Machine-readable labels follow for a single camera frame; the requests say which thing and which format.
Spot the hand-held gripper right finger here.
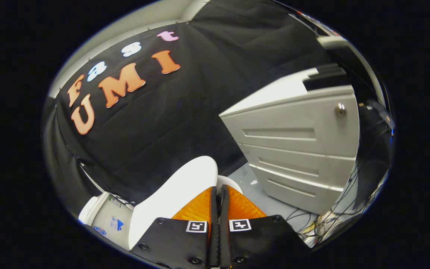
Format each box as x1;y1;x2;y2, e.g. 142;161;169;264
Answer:
219;185;311;269

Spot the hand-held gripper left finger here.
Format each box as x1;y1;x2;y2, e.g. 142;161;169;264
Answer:
130;186;220;269

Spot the white toilet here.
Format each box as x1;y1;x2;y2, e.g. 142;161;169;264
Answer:
78;175;244;250

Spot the black backdrop cloth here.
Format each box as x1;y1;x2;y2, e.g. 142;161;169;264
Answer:
43;0;350;210

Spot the white drawer cabinet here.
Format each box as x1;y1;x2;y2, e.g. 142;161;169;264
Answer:
219;67;360;216

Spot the black plastic holder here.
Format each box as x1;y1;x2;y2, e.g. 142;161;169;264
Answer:
302;64;351;91

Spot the dark device with blue light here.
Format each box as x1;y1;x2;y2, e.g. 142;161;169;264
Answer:
361;99;395;131

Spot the black cable bundle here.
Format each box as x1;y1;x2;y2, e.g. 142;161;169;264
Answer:
286;161;387;247

